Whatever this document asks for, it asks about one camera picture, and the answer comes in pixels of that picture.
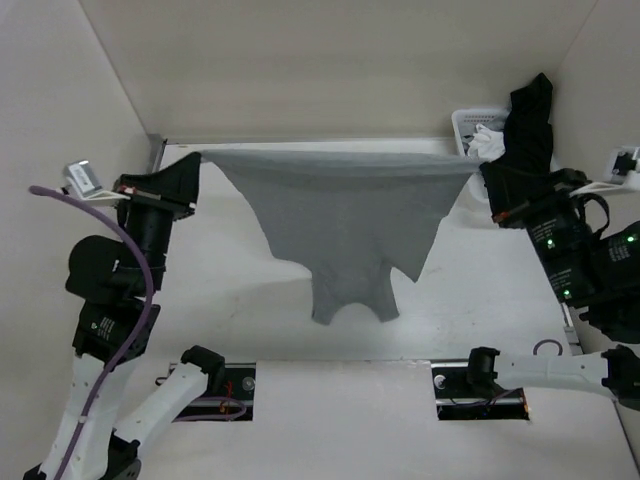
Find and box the black tank top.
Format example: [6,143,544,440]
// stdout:
[493,73,554,176]

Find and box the white tank top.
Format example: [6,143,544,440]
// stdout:
[467,124,506,162]

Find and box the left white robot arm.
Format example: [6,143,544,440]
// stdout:
[27,153,225,479]

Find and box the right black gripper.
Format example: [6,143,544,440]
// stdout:
[478,159,597,301]

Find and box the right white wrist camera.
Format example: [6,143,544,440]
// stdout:
[570,146,639,197]

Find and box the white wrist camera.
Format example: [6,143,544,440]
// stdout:
[570,146,639,197]
[61,160,129,206]

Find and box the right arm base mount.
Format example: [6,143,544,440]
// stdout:
[431,361,530,422]

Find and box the metal table rail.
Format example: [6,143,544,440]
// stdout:
[146,134,167,173]
[560,303,583,356]

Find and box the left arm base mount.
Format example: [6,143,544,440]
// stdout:
[177,363,257,422]

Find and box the white plastic laundry basket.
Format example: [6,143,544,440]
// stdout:
[451,105,509,201]

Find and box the grey tank top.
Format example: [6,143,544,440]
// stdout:
[203,149,478,325]

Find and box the left metal table rail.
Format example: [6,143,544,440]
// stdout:
[146,134,167,173]

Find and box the right metal table rail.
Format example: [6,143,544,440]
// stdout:
[560,303,583,356]

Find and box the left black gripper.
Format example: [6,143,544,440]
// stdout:
[115,150,206,290]

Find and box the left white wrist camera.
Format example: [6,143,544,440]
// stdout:
[61,160,129,206]

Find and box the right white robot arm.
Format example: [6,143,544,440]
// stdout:
[463,162,639,410]

